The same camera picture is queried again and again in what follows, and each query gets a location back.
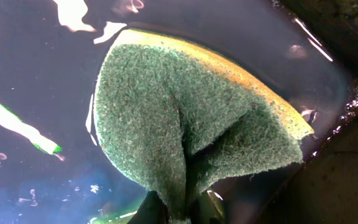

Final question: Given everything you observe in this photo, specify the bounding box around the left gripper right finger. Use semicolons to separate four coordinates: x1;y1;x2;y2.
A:
194;190;226;224

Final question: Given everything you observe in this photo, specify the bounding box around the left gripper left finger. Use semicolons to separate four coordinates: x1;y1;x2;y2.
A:
127;191;168;224

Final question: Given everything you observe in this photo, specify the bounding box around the green yellow sponge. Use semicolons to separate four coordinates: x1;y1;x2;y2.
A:
94;29;314;223

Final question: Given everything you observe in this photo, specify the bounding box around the black water tray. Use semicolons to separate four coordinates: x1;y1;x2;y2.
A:
0;1;358;223

